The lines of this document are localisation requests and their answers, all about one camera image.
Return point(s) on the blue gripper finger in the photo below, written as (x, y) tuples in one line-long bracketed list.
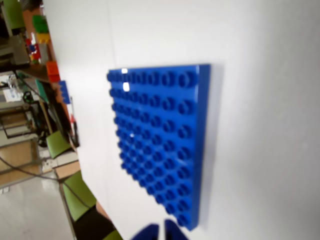
[(147, 233), (175, 232)]

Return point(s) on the blue 8x8 baseplate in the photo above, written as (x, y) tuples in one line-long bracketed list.
[(155, 137)]

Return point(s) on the orange block on desk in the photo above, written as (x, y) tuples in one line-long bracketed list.
[(53, 71)]

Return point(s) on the green block on desk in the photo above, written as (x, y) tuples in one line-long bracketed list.
[(40, 23)]

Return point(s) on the small blue block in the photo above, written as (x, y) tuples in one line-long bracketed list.
[(65, 91)]

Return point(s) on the yellow block on desk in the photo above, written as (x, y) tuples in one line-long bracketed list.
[(43, 38)]

